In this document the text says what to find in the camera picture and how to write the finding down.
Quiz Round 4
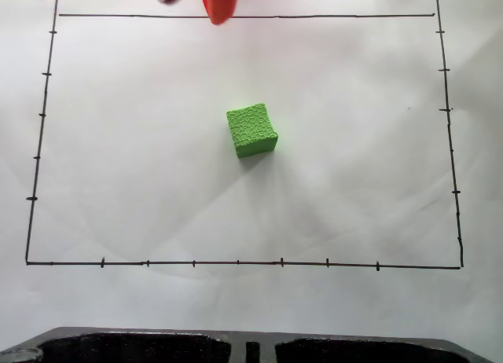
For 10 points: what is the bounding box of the green textured foam block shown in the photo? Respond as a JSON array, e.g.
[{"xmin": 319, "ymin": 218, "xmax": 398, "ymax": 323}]
[{"xmin": 226, "ymin": 101, "xmax": 280, "ymax": 160}]

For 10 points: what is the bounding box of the white paper sheet with frame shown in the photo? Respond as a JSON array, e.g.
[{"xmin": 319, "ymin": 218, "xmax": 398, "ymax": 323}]
[{"xmin": 0, "ymin": 0, "xmax": 503, "ymax": 350}]

